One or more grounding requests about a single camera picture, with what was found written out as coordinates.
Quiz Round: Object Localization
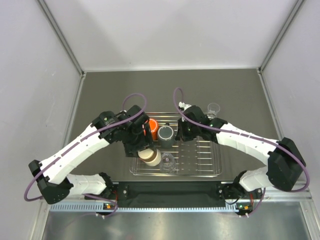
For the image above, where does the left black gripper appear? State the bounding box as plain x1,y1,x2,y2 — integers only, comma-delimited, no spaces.
122,122,156,158

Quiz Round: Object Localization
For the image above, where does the steel cup with sleeve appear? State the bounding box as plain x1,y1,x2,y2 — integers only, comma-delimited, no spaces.
137,148,162,167

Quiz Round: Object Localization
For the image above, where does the dark grey ceramic mug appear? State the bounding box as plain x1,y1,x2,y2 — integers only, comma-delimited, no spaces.
157,125,175,149

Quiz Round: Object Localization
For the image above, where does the orange mug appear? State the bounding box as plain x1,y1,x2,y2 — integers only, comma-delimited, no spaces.
149,118,159,141

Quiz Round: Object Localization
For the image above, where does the clear plastic cup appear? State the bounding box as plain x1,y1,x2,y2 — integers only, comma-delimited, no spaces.
159,152,177,174
207,102,221,119

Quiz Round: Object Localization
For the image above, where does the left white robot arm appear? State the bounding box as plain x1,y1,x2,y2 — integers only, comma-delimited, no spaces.
28,105,156,205

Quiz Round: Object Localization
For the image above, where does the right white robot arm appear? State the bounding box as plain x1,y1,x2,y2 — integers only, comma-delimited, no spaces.
175,102,306,199

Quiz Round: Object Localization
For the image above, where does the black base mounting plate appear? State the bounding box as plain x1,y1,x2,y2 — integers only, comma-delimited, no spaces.
98,181,262,208

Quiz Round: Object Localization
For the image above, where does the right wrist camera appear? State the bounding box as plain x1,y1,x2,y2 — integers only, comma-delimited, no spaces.
178,101,192,112

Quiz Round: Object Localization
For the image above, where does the wire dish rack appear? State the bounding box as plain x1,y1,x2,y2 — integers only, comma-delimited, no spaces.
129,111,224,177

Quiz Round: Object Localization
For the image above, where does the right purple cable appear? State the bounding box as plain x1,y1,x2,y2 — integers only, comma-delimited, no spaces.
173,86,311,193

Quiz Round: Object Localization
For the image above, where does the purple cable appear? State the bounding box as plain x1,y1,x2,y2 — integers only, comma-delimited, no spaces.
23,92,148,202
173,86,311,193

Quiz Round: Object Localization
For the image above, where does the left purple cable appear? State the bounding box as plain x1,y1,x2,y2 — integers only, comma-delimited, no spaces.
23,92,148,202

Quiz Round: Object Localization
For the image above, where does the grey slotted cable duct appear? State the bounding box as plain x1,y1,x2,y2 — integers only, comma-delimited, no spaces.
49,201,251,213

